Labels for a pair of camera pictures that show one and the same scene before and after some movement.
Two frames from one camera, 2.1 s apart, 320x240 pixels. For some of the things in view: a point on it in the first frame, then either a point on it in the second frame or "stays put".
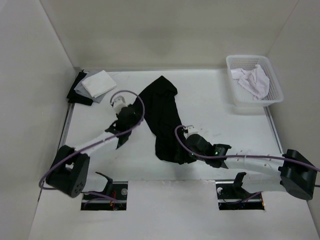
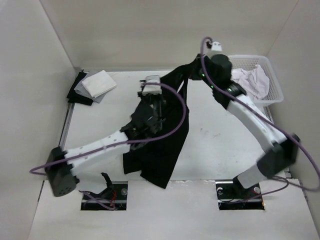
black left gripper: x=137 y=117 → x=143 y=97
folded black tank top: x=73 y=96 stays put
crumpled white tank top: x=254 y=80 stays put
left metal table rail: x=69 y=114 stays put
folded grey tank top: x=81 y=90 stays put
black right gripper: x=191 y=159 → x=208 y=60
